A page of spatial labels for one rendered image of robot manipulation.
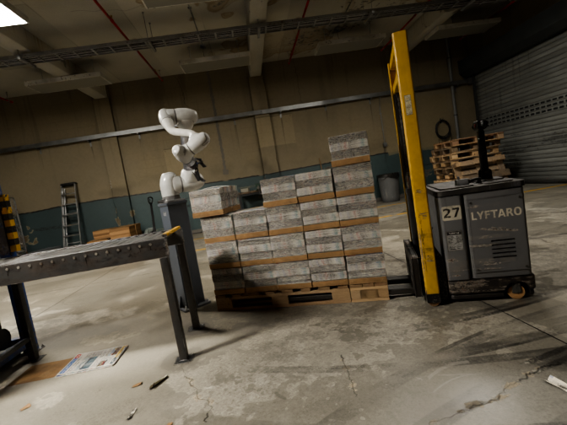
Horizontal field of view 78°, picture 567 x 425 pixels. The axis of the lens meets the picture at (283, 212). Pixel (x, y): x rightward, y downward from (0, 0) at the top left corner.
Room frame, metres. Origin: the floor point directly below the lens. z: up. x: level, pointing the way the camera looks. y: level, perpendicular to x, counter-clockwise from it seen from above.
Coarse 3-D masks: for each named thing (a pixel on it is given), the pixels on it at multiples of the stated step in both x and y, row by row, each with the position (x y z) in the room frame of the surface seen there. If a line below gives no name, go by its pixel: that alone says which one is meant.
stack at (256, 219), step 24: (216, 216) 2.91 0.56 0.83; (240, 216) 2.86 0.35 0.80; (264, 216) 2.81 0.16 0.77; (288, 216) 2.76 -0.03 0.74; (312, 216) 2.71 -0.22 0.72; (336, 216) 2.66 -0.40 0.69; (240, 240) 2.87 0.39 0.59; (264, 240) 2.82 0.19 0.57; (288, 240) 2.76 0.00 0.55; (312, 240) 2.72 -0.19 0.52; (336, 240) 2.67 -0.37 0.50; (264, 264) 2.85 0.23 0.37; (288, 264) 2.78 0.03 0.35; (312, 264) 2.72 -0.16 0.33; (336, 264) 2.67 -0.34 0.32; (216, 288) 2.95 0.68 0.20; (336, 288) 2.69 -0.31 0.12
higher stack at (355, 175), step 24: (336, 144) 2.64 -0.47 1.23; (360, 144) 2.60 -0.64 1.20; (336, 168) 2.64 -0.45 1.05; (360, 168) 2.59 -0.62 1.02; (360, 216) 2.60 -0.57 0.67; (360, 240) 2.62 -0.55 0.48; (360, 264) 2.63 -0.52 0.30; (384, 264) 2.58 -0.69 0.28; (360, 288) 2.63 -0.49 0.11; (384, 288) 2.58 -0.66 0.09
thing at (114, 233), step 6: (114, 228) 8.71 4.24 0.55; (120, 228) 8.19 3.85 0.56; (126, 228) 8.20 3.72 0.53; (132, 228) 8.44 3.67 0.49; (138, 228) 8.82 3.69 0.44; (96, 234) 8.52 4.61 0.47; (102, 234) 8.53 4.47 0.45; (108, 234) 8.55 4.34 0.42; (114, 234) 8.18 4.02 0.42; (120, 234) 8.18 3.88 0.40; (126, 234) 8.19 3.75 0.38; (132, 234) 8.35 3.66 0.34; (138, 234) 8.70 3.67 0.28; (96, 240) 8.14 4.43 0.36; (102, 240) 8.14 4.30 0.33
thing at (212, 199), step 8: (192, 192) 2.92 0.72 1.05; (200, 192) 2.90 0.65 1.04; (208, 192) 2.88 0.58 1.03; (216, 192) 2.86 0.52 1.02; (224, 192) 2.94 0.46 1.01; (192, 200) 2.93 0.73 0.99; (200, 200) 2.92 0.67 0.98; (208, 200) 2.90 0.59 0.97; (216, 200) 2.88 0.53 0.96; (224, 200) 2.93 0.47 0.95; (192, 208) 2.94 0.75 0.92; (200, 208) 2.92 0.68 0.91; (208, 208) 2.90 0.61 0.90; (216, 208) 2.88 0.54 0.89
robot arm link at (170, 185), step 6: (162, 174) 3.21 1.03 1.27; (168, 174) 3.19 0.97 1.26; (174, 174) 3.23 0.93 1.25; (162, 180) 3.17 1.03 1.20; (168, 180) 3.17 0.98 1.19; (174, 180) 3.19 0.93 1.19; (180, 180) 3.22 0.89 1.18; (162, 186) 3.17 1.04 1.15; (168, 186) 3.16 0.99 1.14; (174, 186) 3.18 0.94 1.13; (180, 186) 3.21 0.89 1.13; (162, 192) 3.18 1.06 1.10; (168, 192) 3.16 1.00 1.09; (174, 192) 3.18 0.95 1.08; (180, 192) 3.25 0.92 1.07
